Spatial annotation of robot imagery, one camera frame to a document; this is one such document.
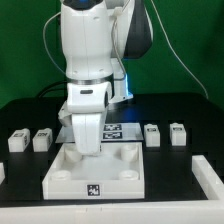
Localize white square table top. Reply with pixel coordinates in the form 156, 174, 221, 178
42, 142, 145, 200

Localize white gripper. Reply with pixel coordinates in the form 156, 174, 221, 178
67, 82, 112, 155

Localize white cable right side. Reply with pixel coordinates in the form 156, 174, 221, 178
149, 0, 210, 101

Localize white camera cable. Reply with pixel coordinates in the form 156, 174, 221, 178
42, 11, 68, 76

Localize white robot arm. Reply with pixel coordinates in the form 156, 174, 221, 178
61, 0, 153, 155

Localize black cables at base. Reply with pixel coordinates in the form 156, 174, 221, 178
35, 79, 68, 99

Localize white obstacle fence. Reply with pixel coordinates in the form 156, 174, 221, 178
0, 155, 224, 224

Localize white block left edge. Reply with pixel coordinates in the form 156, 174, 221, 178
0, 162, 5, 185

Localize sheet with four markers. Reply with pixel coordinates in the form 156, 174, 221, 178
56, 123, 143, 143

